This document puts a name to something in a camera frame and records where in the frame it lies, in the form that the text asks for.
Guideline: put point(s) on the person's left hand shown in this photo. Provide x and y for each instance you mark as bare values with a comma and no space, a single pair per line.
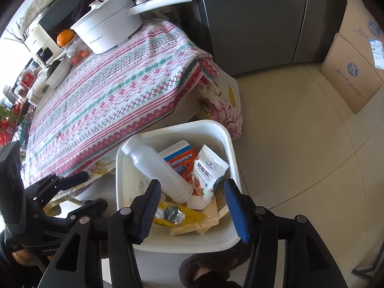
24,255

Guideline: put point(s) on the patterned knit tablecloth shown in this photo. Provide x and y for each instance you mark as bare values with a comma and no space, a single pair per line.
105,102

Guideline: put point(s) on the white electric cooking pot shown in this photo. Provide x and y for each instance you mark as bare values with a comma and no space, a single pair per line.
108,27

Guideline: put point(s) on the white printed cloth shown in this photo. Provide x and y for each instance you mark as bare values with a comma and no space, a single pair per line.
36,91

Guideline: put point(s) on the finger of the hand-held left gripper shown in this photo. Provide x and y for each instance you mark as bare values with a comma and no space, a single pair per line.
96,208
69,180

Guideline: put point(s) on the glass teapot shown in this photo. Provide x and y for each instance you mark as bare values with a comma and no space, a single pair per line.
70,54

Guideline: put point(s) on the small tangerine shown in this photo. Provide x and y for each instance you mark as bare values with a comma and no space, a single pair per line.
75,58
84,53

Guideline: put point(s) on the brown kraft paper bag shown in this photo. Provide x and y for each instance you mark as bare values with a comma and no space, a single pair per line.
207,222

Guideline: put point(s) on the cardboard box blue logo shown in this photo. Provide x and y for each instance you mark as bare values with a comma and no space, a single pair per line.
351,75
360,12

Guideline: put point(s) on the person's left forearm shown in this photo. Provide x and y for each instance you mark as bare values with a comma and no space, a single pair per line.
12,276

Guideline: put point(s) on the red box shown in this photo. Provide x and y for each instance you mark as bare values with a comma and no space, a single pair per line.
28,78

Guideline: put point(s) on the grey refrigerator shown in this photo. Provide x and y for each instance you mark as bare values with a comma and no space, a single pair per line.
255,21

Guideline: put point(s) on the large orange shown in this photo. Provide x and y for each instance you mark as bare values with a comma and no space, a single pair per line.
65,38

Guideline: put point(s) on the white countertop oven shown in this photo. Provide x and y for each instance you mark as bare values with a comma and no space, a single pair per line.
39,39

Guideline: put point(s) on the floral table undercloth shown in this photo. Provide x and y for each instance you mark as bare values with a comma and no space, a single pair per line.
222,108

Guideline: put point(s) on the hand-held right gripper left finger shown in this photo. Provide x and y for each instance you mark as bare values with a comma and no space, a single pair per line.
150,213

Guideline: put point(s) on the orange and blue snack box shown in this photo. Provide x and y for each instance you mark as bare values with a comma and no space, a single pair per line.
180,159

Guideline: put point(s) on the gold foil wrapper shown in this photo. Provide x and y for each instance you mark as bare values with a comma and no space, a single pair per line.
192,216

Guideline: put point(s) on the white square trash bin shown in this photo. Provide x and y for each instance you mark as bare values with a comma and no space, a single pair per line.
186,132

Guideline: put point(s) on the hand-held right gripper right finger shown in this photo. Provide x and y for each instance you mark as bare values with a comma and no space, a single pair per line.
235,213

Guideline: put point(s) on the light green vegetable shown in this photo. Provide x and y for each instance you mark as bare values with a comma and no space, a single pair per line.
45,89

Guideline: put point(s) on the white nut snack packet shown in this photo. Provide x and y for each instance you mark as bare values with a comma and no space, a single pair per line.
207,171

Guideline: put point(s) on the dark fuzzy slipper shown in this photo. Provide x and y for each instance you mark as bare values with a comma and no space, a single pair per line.
210,264

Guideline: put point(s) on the white translucent plastic bottle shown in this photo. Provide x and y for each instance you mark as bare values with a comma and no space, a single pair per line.
156,168

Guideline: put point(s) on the green potted plant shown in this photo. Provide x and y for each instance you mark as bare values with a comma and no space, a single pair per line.
9,114

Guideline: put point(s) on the white ceramic bowl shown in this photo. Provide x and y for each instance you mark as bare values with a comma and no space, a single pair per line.
60,72
64,81

